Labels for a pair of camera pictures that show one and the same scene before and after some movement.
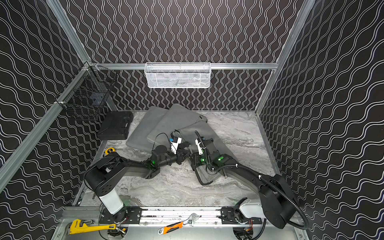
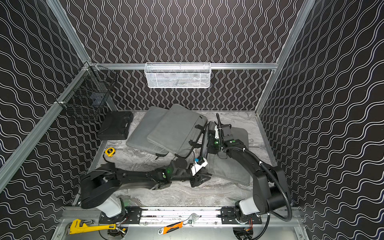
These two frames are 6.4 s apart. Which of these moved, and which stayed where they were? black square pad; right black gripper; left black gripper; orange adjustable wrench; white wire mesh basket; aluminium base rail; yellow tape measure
Moved: left black gripper; right black gripper
Stayed: orange adjustable wrench; yellow tape measure; white wire mesh basket; black square pad; aluminium base rail
